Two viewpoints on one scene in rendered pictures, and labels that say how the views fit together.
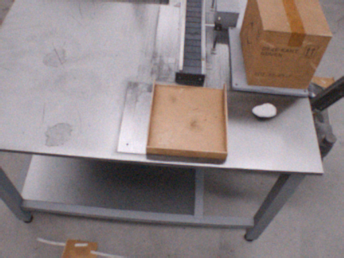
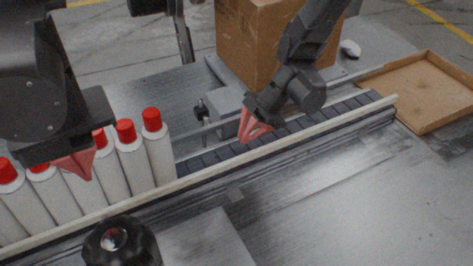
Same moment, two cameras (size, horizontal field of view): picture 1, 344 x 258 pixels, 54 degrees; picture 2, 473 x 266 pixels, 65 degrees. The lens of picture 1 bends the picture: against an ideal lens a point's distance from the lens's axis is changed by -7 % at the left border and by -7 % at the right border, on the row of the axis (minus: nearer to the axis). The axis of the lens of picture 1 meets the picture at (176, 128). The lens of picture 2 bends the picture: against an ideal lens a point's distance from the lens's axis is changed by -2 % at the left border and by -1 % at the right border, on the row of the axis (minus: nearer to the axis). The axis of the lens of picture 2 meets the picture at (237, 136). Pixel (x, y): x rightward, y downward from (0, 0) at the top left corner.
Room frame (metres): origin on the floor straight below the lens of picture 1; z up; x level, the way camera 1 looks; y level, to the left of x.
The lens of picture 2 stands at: (1.64, 0.50, 1.53)
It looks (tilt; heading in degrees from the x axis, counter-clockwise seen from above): 46 degrees down; 244
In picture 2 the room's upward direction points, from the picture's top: straight up
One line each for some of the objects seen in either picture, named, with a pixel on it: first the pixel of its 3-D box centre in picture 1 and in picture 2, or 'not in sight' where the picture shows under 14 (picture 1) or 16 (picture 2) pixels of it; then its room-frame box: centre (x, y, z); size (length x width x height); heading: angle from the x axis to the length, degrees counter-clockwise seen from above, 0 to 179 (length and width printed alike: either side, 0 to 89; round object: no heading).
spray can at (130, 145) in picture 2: not in sight; (134, 161); (1.61, -0.01, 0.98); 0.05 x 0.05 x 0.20
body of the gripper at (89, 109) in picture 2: not in sight; (52, 100); (1.68, 0.17, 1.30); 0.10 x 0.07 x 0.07; 1
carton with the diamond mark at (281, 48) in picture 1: (280, 35); (277, 21); (1.08, -0.36, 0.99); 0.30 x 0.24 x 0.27; 4
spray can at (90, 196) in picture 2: not in sight; (82, 180); (1.71, 0.00, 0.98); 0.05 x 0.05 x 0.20
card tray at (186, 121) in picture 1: (188, 115); (423, 87); (0.76, -0.04, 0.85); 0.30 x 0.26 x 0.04; 2
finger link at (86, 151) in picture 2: not in sight; (64, 154); (1.69, 0.18, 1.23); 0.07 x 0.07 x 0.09; 1
